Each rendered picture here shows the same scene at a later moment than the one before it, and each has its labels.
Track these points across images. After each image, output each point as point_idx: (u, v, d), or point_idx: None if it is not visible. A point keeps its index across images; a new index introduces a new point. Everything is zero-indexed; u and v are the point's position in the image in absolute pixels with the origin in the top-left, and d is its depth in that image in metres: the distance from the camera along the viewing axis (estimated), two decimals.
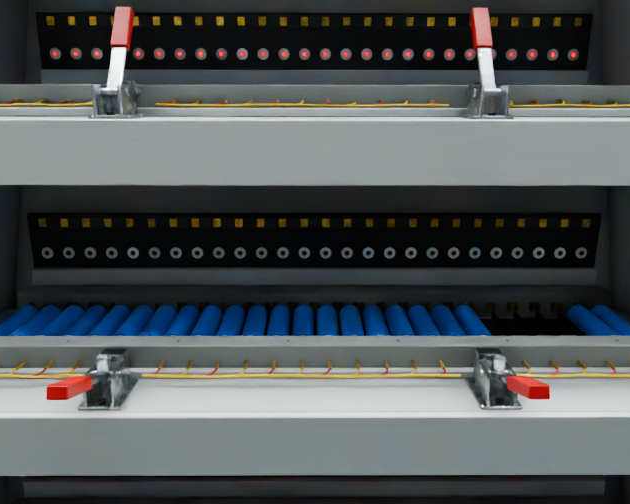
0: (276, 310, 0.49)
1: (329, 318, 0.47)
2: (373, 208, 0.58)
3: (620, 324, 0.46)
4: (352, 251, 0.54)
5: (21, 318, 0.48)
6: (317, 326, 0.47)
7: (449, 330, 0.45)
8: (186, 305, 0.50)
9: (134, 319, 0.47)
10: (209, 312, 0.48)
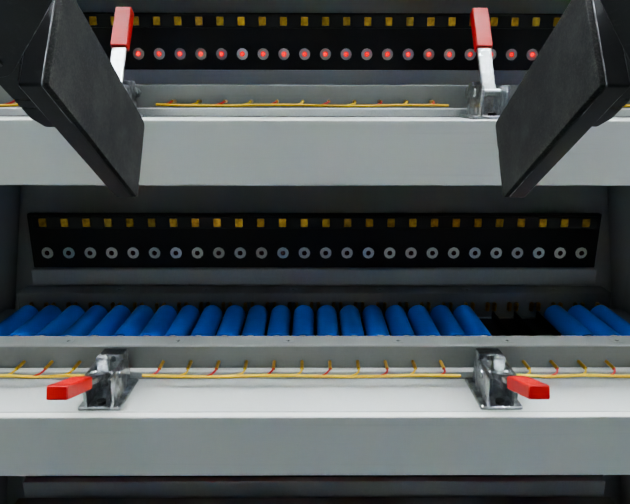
0: (276, 310, 0.49)
1: (329, 318, 0.47)
2: (373, 208, 0.58)
3: (620, 324, 0.46)
4: (352, 251, 0.54)
5: (21, 318, 0.48)
6: (317, 326, 0.47)
7: (449, 330, 0.45)
8: (186, 305, 0.50)
9: (134, 319, 0.47)
10: (209, 312, 0.48)
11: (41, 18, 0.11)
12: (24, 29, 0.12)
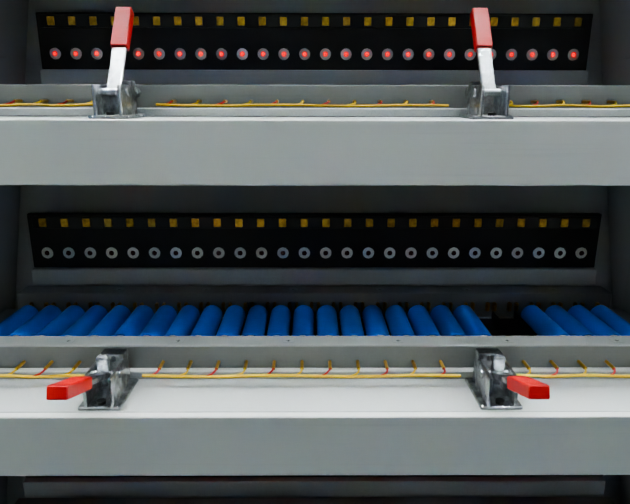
0: (276, 310, 0.49)
1: (329, 318, 0.47)
2: (373, 208, 0.58)
3: (620, 324, 0.46)
4: (352, 251, 0.54)
5: (21, 318, 0.48)
6: (317, 326, 0.47)
7: (449, 330, 0.45)
8: (186, 305, 0.50)
9: (134, 319, 0.47)
10: (209, 312, 0.48)
11: None
12: None
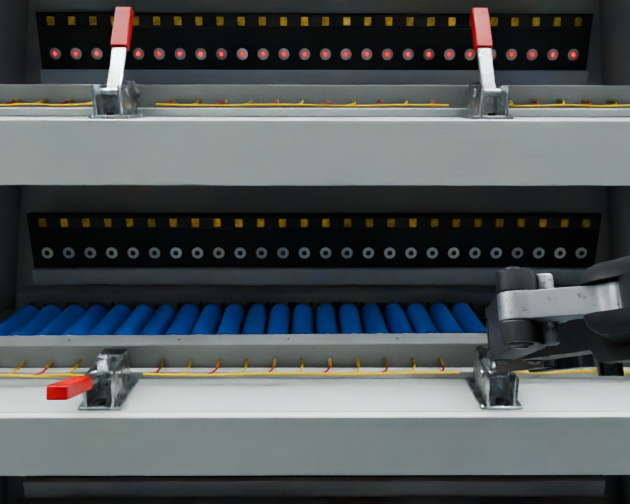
0: (276, 309, 0.49)
1: (328, 316, 0.47)
2: (373, 208, 0.58)
3: None
4: (352, 251, 0.54)
5: (21, 318, 0.48)
6: (316, 324, 0.47)
7: (447, 328, 0.45)
8: (186, 304, 0.50)
9: (134, 318, 0.47)
10: (209, 311, 0.48)
11: (570, 356, 0.25)
12: (560, 357, 0.25)
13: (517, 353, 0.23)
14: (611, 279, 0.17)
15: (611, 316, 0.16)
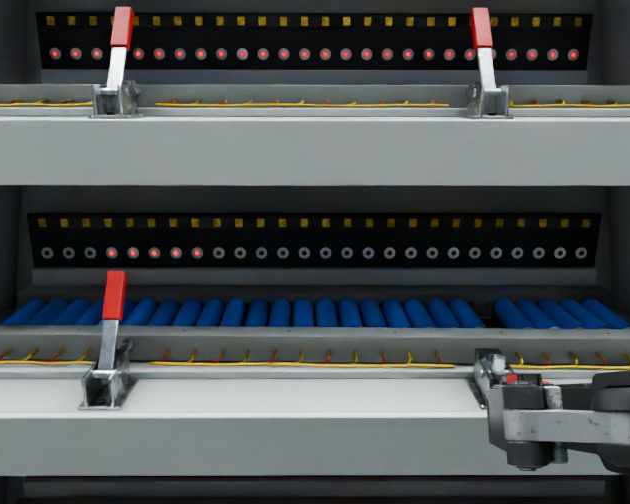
0: (277, 303, 0.50)
1: (328, 311, 0.49)
2: (373, 208, 0.58)
3: (610, 317, 0.48)
4: (352, 251, 0.54)
5: (30, 311, 0.49)
6: (317, 319, 0.48)
7: (445, 322, 0.47)
8: (189, 299, 0.51)
9: (139, 312, 0.48)
10: (212, 305, 0.50)
11: None
12: None
13: None
14: (624, 410, 0.16)
15: (624, 452, 0.15)
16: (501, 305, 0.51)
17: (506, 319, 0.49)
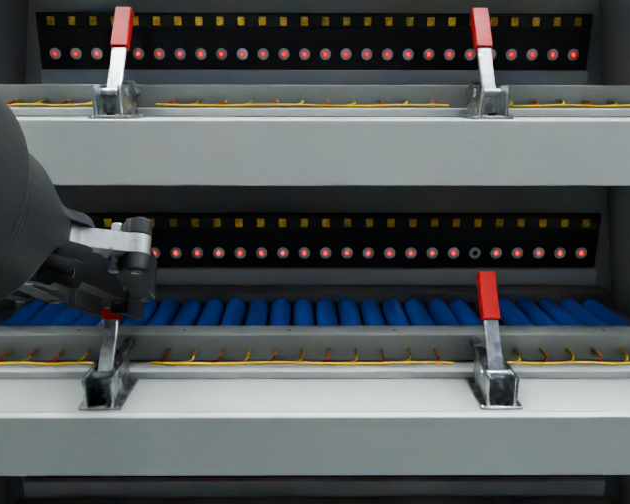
0: (277, 304, 0.50)
1: (328, 311, 0.49)
2: (373, 208, 0.58)
3: (611, 317, 0.48)
4: (352, 251, 0.54)
5: (30, 311, 0.49)
6: (317, 319, 0.48)
7: (445, 322, 0.47)
8: (189, 299, 0.51)
9: None
10: (212, 305, 0.50)
11: (49, 294, 0.33)
12: (50, 296, 0.33)
13: None
14: None
15: None
16: (501, 305, 0.51)
17: (506, 319, 0.49)
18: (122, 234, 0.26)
